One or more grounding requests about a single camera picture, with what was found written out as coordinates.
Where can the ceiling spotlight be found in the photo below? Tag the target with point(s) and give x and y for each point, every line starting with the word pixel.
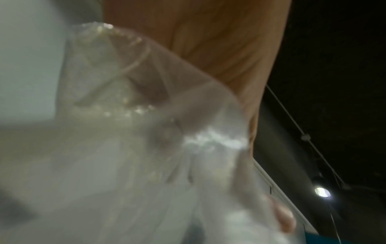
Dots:
pixel 321 191

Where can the person's left hand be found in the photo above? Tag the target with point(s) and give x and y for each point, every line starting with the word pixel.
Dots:
pixel 217 35

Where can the packet of black straws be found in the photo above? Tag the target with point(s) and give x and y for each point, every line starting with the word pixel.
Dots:
pixel 135 155

